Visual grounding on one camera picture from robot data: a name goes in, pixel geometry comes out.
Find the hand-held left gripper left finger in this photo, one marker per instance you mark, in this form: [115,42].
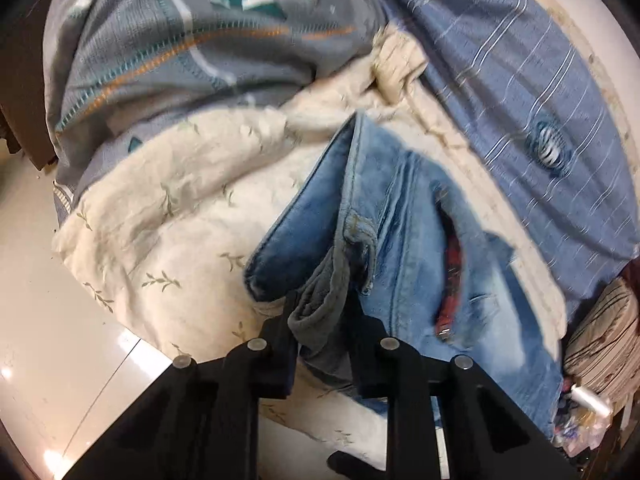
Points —
[279,360]

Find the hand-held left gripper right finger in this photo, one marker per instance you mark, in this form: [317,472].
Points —
[371,365]

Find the blue denim pants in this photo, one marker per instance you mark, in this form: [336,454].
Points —
[400,240]

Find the black rounded object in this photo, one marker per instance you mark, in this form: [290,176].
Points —
[355,469]

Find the cream leaf-print bedsheet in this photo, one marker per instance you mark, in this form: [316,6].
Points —
[175,240]

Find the clear plastic bag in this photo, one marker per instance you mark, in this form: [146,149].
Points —
[585,420]

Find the beige striped cloth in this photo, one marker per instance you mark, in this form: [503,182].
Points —
[605,330]

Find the blue striped cloth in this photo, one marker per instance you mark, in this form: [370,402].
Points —
[500,85]

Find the grey sports jersey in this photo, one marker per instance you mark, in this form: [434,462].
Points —
[150,50]

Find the brown wooden furniture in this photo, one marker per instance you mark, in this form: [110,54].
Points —
[25,85]

